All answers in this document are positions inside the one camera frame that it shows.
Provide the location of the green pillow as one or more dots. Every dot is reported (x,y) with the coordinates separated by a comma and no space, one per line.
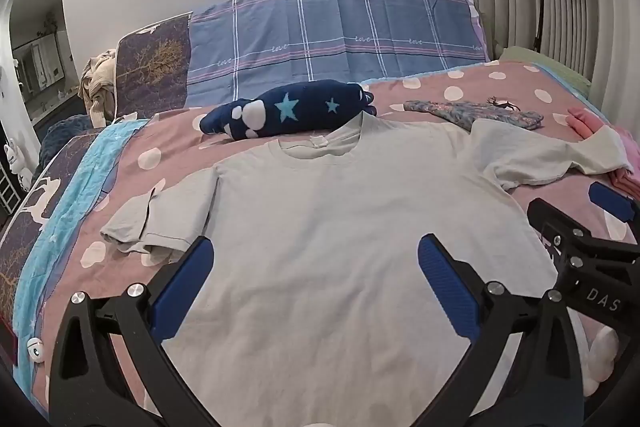
(545,64)

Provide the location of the pink polka dot bedsheet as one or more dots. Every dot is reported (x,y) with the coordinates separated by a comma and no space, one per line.
(190,142)

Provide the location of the navy star plush toy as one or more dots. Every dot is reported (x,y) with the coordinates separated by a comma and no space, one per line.
(285,107)

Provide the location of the tree print pillow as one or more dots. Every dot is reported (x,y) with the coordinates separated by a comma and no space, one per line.
(152,67)

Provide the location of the turquoise deer print quilt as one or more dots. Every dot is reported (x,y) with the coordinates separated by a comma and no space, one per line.
(45,217)

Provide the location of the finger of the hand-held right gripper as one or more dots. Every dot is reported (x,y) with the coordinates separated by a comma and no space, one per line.
(552,219)
(612,202)

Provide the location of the pink folded cloth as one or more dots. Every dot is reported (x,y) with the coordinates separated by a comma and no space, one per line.
(587,122)

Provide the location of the arched wall mirror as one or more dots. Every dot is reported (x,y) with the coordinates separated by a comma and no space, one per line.
(37,37)

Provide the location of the white cat figurine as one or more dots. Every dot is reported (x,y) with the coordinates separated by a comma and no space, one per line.
(14,162)

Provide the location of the beige clothes heap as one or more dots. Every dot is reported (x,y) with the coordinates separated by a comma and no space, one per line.
(97,82)

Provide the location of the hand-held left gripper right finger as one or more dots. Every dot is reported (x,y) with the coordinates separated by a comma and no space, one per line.
(446,287)

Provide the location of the small white round toy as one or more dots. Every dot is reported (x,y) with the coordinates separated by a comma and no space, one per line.
(35,349)

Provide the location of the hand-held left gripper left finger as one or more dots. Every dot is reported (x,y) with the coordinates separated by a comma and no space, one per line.
(182,288)

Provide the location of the light grey t-shirt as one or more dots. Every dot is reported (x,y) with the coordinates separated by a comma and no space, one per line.
(325,232)

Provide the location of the floral patterned cloth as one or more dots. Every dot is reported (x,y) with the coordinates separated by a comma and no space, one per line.
(475,112)

